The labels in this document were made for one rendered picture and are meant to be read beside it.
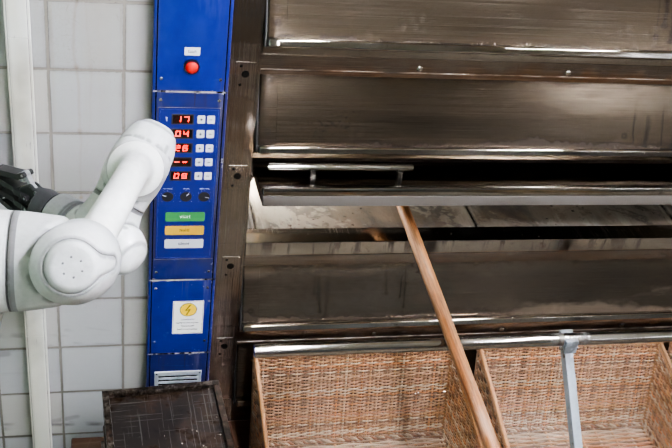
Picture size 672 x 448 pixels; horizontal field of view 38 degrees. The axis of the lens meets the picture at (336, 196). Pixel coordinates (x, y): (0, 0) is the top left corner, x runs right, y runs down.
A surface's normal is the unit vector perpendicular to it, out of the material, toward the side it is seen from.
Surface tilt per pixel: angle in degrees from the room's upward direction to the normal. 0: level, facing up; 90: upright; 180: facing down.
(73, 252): 62
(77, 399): 90
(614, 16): 70
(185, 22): 90
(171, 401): 0
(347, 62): 90
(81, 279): 54
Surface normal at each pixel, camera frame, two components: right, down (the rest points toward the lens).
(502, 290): 0.21, 0.23
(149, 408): 0.12, -0.83
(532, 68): 0.18, 0.55
